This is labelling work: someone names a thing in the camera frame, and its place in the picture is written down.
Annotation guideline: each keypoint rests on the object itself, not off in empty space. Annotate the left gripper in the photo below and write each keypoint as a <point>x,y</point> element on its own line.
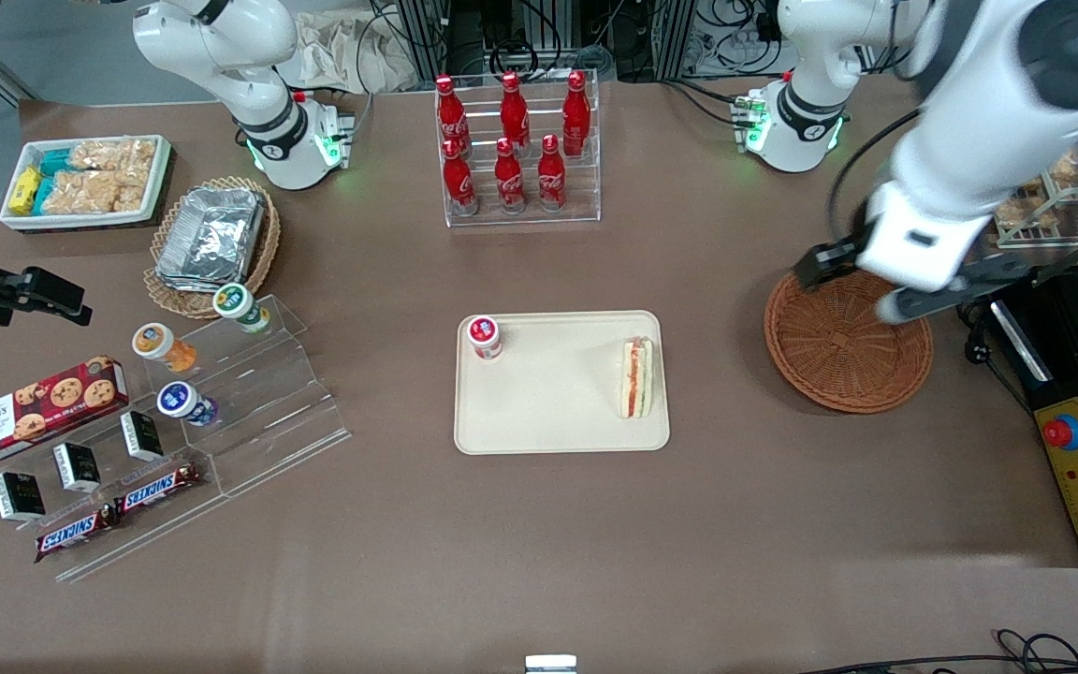
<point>827,257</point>

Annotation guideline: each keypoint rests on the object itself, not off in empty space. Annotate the triangular sandwich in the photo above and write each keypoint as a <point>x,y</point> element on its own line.
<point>636,379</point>

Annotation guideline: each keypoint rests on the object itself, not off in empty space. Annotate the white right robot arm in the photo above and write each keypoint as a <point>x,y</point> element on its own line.
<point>258,112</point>

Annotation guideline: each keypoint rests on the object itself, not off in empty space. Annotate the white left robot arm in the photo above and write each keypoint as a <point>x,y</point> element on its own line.
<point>988,103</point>

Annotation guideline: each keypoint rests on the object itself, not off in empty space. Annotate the brown round wicker basket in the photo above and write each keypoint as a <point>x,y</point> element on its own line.
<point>834,356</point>

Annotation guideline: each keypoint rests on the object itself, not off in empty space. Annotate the light woven wicker basket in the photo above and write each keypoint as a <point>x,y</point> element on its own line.
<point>263,257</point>

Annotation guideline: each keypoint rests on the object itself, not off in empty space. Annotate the beige plastic tray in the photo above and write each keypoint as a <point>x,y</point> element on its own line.
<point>558,393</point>

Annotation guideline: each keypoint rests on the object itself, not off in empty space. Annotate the red Walkers cookie box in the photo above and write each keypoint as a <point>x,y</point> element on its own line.
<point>34,412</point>

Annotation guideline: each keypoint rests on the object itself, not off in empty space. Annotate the teal snack packet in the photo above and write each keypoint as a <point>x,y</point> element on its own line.
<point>44,195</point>
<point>55,162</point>

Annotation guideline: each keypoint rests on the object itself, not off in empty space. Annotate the yellow snack packet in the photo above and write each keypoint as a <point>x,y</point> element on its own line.
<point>24,190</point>

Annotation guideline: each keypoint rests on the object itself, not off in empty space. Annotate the clear bag rice crackers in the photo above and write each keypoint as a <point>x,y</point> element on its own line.
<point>94,192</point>
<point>113,154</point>

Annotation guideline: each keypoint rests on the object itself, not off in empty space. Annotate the orange lid yogurt cup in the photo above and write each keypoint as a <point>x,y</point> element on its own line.
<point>157,343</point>

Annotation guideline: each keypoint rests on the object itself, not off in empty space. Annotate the small black box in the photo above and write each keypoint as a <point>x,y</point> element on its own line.
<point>142,435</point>
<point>78,466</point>
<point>20,496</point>

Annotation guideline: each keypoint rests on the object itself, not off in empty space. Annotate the blue lid yogurt cup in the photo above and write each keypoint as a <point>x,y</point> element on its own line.
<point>180,401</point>

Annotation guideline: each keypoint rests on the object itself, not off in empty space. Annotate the white rectangular snack bin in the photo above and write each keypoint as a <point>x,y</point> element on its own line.
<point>161,178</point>

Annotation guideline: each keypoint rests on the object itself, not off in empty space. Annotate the stacked aluminium foil containers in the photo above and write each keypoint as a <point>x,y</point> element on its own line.
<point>211,234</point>

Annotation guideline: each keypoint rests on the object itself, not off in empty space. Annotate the green lid yogurt cup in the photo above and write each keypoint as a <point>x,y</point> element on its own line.
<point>235,303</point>

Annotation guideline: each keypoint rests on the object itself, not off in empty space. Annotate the Snickers chocolate bar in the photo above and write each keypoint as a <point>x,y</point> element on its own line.
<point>71,534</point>
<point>155,489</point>

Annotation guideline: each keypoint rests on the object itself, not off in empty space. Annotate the clear acrylic bottle rack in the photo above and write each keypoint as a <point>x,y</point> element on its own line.
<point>586,192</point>

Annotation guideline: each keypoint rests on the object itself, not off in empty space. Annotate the clear acrylic stepped display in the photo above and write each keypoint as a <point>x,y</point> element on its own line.
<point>277,412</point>

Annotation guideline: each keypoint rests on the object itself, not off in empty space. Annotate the red cola bottle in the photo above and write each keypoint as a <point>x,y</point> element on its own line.
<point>508,180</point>
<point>551,178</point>
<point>514,112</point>
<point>459,183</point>
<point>451,117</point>
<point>576,117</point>

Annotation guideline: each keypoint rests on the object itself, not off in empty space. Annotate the red lid yogurt cup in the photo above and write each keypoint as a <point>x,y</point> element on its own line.
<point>484,335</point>

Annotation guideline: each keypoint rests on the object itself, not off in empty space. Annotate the beige cloth bag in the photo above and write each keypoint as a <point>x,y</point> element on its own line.
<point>342,51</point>

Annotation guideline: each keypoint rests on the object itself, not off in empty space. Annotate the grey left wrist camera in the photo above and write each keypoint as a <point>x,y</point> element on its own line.
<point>941,301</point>

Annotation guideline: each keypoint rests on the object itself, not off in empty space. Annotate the aluminium frame equipment rack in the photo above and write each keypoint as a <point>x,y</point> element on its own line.
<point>464,37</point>

